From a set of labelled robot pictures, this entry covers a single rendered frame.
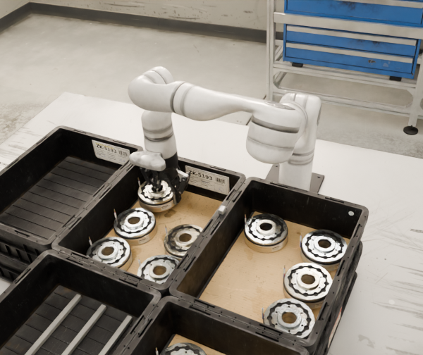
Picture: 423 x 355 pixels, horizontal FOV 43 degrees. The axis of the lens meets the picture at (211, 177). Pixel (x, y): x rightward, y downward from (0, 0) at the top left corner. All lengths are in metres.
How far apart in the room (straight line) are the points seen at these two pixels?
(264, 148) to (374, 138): 2.17
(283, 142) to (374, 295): 0.54
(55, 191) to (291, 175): 0.65
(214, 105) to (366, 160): 0.82
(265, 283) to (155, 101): 0.46
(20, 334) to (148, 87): 0.58
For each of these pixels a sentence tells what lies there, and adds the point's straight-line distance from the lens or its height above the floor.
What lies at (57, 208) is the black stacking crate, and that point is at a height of 0.83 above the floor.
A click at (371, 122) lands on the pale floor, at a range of 3.25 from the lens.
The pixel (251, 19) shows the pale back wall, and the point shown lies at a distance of 4.12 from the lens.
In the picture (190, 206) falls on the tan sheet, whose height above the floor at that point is 0.83.
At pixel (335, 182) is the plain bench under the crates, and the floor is 0.70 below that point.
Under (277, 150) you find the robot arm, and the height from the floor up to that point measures 1.18.
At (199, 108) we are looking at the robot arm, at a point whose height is 1.20.
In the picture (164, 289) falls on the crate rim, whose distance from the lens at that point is 1.08.
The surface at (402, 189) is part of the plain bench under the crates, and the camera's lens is 1.68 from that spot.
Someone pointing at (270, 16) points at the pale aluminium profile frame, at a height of 0.58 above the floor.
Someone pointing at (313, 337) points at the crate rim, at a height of 0.93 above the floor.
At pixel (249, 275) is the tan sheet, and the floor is 0.83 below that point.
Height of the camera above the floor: 1.76
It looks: 39 degrees down
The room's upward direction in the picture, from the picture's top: 4 degrees counter-clockwise
